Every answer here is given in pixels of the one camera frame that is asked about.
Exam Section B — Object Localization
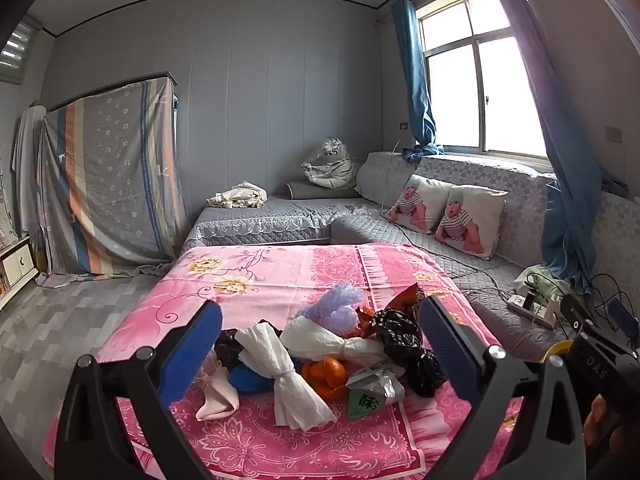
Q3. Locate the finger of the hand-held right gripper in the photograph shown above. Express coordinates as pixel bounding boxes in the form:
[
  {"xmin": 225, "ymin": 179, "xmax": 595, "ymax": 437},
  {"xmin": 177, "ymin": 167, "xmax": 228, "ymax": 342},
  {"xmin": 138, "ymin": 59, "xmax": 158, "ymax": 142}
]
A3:
[
  {"xmin": 559, "ymin": 294, "xmax": 601, "ymax": 341},
  {"xmin": 606, "ymin": 299, "xmax": 640, "ymax": 343}
]

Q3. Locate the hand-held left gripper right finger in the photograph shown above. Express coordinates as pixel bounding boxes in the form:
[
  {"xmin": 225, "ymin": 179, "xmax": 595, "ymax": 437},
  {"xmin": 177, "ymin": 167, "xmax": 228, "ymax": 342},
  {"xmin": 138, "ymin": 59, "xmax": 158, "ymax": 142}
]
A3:
[{"xmin": 418, "ymin": 295, "xmax": 586, "ymax": 480}]

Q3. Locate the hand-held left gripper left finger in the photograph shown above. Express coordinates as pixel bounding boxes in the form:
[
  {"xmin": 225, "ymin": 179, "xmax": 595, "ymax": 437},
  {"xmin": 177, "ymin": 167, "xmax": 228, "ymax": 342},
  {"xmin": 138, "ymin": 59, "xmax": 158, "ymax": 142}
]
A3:
[{"xmin": 54, "ymin": 300, "xmax": 223, "ymax": 480}]

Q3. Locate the black wrapper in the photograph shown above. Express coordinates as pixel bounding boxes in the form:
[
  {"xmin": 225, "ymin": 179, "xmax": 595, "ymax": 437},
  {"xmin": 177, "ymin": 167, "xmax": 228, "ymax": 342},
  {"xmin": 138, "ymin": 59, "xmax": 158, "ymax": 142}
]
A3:
[{"xmin": 214, "ymin": 329, "xmax": 251, "ymax": 368}]

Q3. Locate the yellow rimmed trash bin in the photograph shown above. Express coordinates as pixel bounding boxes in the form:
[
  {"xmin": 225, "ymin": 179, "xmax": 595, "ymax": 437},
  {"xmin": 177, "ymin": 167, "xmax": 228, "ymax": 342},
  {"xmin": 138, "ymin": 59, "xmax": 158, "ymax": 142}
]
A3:
[{"xmin": 541, "ymin": 340, "xmax": 573, "ymax": 363}]

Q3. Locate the black plastic bag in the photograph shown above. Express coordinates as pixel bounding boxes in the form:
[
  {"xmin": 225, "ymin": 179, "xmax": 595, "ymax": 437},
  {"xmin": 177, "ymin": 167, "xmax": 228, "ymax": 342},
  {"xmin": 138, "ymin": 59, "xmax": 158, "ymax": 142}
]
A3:
[{"xmin": 371, "ymin": 308, "xmax": 448, "ymax": 398}]

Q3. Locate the pale pink paper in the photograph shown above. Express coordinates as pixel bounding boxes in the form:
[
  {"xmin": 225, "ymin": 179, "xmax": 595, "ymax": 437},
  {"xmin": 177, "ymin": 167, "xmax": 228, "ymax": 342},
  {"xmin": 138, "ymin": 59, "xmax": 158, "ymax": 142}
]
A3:
[{"xmin": 195, "ymin": 355, "xmax": 242, "ymax": 422}]

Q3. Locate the blue plastic bag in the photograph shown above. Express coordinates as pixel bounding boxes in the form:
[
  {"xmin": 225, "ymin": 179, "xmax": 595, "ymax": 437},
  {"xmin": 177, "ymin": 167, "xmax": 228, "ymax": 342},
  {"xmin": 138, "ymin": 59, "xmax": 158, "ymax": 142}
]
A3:
[{"xmin": 229, "ymin": 362, "xmax": 276, "ymax": 395}]

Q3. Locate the orange snack wrapper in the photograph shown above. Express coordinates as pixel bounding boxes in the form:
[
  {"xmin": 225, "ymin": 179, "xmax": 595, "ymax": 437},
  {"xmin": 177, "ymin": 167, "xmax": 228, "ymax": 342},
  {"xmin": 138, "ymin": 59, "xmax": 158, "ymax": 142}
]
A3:
[{"xmin": 350, "ymin": 282, "xmax": 426, "ymax": 338}]

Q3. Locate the green silver snack packet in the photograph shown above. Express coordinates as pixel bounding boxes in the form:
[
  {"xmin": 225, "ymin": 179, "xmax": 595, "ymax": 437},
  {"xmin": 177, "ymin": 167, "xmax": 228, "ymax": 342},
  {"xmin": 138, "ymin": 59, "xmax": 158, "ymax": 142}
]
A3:
[{"xmin": 345, "ymin": 362, "xmax": 406, "ymax": 421}]

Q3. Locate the white tissue bundle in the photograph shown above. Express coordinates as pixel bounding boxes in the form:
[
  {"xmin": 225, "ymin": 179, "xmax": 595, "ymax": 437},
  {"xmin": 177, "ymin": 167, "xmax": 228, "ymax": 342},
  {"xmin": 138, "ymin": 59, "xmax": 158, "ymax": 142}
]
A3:
[{"xmin": 235, "ymin": 322, "xmax": 337, "ymax": 432}]

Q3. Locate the white plastic bag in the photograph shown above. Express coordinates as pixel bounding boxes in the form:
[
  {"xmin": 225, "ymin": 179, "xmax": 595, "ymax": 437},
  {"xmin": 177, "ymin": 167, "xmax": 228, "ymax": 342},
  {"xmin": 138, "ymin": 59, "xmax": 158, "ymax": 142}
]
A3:
[{"xmin": 280, "ymin": 316, "xmax": 393, "ymax": 362}]

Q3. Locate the mandarin orange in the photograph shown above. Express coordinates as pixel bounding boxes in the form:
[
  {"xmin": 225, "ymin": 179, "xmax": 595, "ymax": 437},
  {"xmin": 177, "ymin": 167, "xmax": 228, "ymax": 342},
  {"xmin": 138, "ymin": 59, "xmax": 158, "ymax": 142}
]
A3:
[{"xmin": 300, "ymin": 357, "xmax": 348, "ymax": 402}]

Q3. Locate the person's right hand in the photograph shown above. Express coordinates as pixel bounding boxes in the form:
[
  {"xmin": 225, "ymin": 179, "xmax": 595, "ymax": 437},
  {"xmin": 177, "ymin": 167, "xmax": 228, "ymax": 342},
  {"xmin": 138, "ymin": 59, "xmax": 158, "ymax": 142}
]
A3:
[{"xmin": 581, "ymin": 394, "xmax": 608, "ymax": 443}]

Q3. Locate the white charger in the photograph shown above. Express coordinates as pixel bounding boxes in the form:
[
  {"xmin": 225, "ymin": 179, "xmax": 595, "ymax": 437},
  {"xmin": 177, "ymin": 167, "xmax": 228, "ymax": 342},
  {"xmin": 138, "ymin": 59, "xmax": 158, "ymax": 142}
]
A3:
[{"xmin": 537, "ymin": 297, "xmax": 563, "ymax": 323}]

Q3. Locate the white power strip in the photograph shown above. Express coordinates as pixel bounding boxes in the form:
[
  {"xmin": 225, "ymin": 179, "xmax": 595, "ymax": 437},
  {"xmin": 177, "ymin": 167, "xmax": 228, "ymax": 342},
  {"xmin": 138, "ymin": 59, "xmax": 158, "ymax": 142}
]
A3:
[{"xmin": 507, "ymin": 294, "xmax": 557, "ymax": 330}]

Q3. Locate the light green cloth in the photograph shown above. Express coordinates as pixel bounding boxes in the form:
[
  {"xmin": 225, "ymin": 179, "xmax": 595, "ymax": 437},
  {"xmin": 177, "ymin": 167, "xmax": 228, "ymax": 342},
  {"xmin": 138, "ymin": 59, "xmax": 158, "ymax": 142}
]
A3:
[{"xmin": 514, "ymin": 265, "xmax": 571, "ymax": 301}]

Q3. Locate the pink floral cloth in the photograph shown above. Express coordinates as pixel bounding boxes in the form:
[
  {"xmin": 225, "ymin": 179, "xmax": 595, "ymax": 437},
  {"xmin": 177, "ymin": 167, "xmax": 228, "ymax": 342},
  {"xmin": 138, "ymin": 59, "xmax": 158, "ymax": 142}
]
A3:
[{"xmin": 42, "ymin": 242, "xmax": 531, "ymax": 480}]

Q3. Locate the baby print pillow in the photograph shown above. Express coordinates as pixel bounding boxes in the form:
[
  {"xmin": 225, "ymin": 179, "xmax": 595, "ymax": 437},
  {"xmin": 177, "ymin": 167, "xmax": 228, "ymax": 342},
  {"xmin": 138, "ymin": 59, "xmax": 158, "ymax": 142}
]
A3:
[
  {"xmin": 433, "ymin": 185, "xmax": 508, "ymax": 261},
  {"xmin": 385, "ymin": 175, "xmax": 453, "ymax": 235}
]

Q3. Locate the grey quilted sofa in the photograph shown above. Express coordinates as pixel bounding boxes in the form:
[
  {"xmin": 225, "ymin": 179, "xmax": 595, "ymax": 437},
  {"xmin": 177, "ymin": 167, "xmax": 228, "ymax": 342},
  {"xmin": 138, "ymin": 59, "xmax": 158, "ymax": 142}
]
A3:
[{"xmin": 181, "ymin": 150, "xmax": 640, "ymax": 361}]

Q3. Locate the beige crumpled cloth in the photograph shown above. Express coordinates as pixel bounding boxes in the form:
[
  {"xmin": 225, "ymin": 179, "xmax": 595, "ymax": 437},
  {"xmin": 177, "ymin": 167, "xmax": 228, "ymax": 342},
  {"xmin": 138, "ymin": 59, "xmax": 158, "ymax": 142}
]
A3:
[{"xmin": 206, "ymin": 181, "xmax": 268, "ymax": 209}]

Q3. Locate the blue curtain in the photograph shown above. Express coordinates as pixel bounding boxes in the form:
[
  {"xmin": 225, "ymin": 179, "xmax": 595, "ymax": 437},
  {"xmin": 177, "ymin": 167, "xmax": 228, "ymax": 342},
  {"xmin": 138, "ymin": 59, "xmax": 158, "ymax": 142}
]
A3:
[
  {"xmin": 480, "ymin": 0, "xmax": 631, "ymax": 291},
  {"xmin": 391, "ymin": 0, "xmax": 445, "ymax": 163}
]

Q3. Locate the striped grey sheet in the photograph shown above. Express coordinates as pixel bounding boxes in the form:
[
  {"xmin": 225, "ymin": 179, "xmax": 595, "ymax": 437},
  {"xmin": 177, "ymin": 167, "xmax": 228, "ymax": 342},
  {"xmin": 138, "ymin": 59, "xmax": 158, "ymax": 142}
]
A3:
[{"xmin": 35, "ymin": 76, "xmax": 191, "ymax": 288}]

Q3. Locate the white low cabinet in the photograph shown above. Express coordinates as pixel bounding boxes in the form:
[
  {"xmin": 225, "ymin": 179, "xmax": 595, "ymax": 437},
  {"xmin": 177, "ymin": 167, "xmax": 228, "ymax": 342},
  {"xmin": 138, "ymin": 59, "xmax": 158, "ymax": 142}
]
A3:
[{"xmin": 0, "ymin": 236, "xmax": 40, "ymax": 311}]

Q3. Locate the grey pillow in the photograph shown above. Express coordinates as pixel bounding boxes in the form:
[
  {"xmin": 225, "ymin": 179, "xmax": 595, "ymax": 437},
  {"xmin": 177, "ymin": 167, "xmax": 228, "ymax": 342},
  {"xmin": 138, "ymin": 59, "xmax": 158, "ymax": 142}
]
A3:
[{"xmin": 285, "ymin": 181, "xmax": 362, "ymax": 201}]

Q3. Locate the white tiger plush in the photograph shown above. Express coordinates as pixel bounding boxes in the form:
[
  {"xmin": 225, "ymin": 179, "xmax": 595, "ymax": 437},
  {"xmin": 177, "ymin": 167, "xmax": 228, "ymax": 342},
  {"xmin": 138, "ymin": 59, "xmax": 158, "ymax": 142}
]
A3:
[{"xmin": 301, "ymin": 137, "xmax": 362, "ymax": 191}]

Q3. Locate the white hanging cloth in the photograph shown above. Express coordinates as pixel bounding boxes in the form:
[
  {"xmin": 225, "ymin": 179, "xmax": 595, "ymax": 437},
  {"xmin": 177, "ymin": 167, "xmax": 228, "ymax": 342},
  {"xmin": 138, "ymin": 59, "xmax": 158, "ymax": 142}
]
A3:
[{"xmin": 11, "ymin": 105, "xmax": 48, "ymax": 241}]

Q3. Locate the window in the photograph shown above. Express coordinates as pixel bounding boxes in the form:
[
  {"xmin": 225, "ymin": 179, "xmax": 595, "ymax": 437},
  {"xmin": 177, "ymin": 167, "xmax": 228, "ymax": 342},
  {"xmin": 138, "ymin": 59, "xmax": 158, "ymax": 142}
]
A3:
[{"xmin": 415, "ymin": 0, "xmax": 551, "ymax": 166}]

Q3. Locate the window blind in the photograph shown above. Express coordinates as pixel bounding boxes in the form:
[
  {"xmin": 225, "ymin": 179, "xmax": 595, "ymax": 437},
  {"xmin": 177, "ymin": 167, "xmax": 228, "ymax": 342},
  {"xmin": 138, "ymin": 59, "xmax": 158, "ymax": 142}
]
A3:
[{"xmin": 0, "ymin": 16, "xmax": 43, "ymax": 86}]

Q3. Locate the black cable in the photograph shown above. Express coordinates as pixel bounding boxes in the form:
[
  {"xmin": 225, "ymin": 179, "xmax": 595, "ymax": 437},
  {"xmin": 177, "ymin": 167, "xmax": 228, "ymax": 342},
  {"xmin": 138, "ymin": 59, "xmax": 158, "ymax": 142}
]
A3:
[{"xmin": 530, "ymin": 272, "xmax": 631, "ymax": 341}]

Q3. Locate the cartoon wall sticker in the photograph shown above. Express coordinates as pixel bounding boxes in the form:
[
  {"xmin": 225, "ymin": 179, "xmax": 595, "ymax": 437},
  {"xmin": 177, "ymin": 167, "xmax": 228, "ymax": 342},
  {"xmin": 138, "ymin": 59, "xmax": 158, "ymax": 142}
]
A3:
[{"xmin": 0, "ymin": 150, "xmax": 16, "ymax": 241}]

